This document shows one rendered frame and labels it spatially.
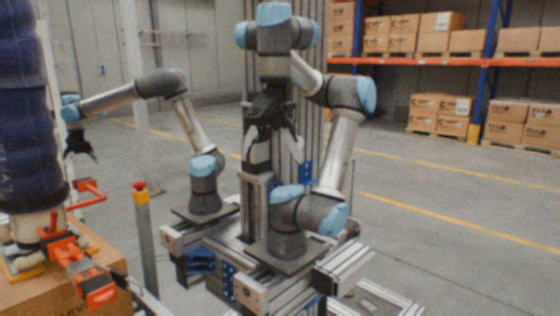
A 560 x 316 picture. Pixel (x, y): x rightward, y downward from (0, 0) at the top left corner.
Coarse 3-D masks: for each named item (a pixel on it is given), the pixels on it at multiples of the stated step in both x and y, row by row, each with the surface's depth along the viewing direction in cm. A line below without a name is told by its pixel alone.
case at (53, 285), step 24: (72, 216) 169; (96, 240) 147; (48, 264) 131; (96, 264) 131; (120, 264) 134; (0, 288) 117; (24, 288) 117; (48, 288) 117; (72, 288) 122; (120, 288) 136; (0, 312) 107; (24, 312) 112; (48, 312) 118; (72, 312) 124; (96, 312) 131; (120, 312) 138
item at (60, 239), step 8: (56, 232) 122; (64, 232) 123; (72, 232) 122; (40, 240) 117; (48, 240) 119; (56, 240) 119; (64, 240) 117; (72, 240) 119; (40, 248) 119; (48, 248) 114; (64, 248) 117; (48, 256) 115
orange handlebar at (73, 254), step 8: (88, 184) 170; (96, 192) 161; (88, 200) 152; (96, 200) 154; (104, 200) 156; (72, 208) 147; (40, 232) 126; (56, 248) 115; (72, 248) 114; (56, 256) 112; (64, 256) 110; (72, 256) 114; (80, 256) 110; (64, 264) 107; (96, 272) 102; (104, 296) 93; (112, 296) 94
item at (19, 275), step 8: (0, 248) 137; (0, 256) 132; (16, 256) 127; (24, 256) 131; (0, 264) 128; (8, 264) 126; (8, 272) 123; (16, 272) 122; (24, 272) 123; (32, 272) 123; (40, 272) 125; (8, 280) 120; (16, 280) 120
